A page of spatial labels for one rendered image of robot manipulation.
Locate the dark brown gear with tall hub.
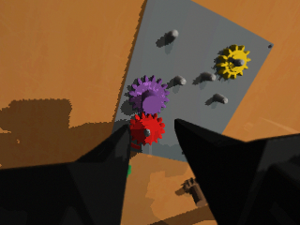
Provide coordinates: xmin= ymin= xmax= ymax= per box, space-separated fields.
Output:
xmin=183 ymin=177 xmax=206 ymax=207

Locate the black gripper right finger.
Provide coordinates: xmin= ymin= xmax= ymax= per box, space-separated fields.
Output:
xmin=174 ymin=119 xmax=300 ymax=225

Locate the red gear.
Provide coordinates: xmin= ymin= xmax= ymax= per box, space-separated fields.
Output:
xmin=129 ymin=112 xmax=165 ymax=146

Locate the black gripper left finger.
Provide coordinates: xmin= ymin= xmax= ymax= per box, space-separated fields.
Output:
xmin=0 ymin=124 xmax=131 ymax=225

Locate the grey flat board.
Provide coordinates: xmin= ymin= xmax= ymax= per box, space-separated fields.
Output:
xmin=111 ymin=0 xmax=274 ymax=163

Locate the yellow gear with black stripe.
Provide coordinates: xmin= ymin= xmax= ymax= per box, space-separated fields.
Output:
xmin=216 ymin=44 xmax=250 ymax=80

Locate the purple gear with tall hub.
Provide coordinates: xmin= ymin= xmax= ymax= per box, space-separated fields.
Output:
xmin=128 ymin=75 xmax=170 ymax=115

